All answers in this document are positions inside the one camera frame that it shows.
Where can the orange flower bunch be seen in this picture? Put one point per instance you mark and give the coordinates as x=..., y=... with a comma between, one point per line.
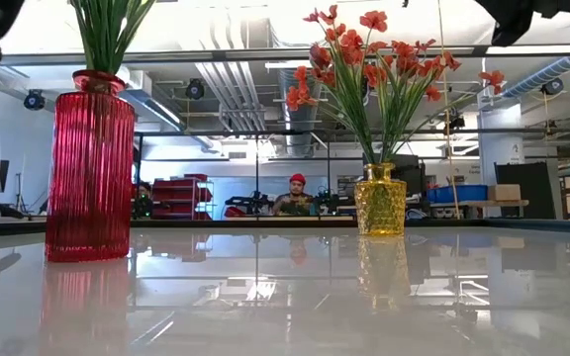
x=297, y=96
x=406, y=62

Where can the white flower bunch green leaves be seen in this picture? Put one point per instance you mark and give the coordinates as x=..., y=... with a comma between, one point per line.
x=107, y=34

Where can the red ribbed glass vase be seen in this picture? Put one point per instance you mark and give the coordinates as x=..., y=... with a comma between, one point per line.
x=92, y=173

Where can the black background robot arm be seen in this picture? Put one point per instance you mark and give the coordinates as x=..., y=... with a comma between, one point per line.
x=248, y=202
x=327, y=198

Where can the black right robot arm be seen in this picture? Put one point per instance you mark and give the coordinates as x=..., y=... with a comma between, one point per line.
x=562, y=6

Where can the yellow textured glass vase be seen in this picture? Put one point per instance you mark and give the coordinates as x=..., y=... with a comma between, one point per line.
x=380, y=203

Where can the thin wooden stick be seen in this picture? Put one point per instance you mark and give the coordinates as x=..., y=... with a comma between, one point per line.
x=449, y=148

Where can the black board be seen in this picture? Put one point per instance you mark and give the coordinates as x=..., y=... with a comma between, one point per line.
x=520, y=183

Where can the cardboard box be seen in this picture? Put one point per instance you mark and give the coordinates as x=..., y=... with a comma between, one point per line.
x=504, y=192

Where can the blue storage bin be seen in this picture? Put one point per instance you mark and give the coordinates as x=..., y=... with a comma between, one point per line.
x=455, y=193

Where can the wooden background table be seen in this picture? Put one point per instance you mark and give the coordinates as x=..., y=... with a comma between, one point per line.
x=478, y=203

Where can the red shelving unit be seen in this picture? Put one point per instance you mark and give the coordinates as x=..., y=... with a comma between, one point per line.
x=181, y=190

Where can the blue-grey ribbed duct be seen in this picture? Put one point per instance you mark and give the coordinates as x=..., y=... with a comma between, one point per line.
x=537, y=76

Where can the black hanging camera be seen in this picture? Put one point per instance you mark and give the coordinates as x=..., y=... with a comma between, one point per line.
x=34, y=99
x=552, y=86
x=195, y=89

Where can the silver ventilation duct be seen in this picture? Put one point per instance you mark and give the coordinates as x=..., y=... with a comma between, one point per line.
x=297, y=138

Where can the black background frame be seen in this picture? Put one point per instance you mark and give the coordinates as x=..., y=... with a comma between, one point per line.
x=256, y=173

